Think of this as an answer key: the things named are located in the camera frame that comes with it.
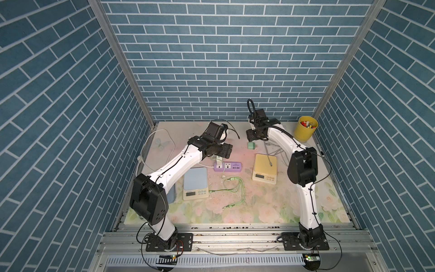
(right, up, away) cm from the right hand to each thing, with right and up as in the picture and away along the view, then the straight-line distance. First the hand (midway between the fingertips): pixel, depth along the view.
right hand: (253, 136), depth 101 cm
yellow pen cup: (+31, +4, -2) cm, 31 cm away
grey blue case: (-45, -31, -15) cm, 56 cm away
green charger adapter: (0, -6, +4) cm, 8 cm away
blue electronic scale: (-33, -26, -12) cm, 43 cm away
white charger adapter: (-20, -14, -8) cm, 26 cm away
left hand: (-15, -7, -17) cm, 23 cm away
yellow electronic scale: (+4, -20, -6) cm, 22 cm away
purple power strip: (-15, -18, -5) cm, 24 cm away
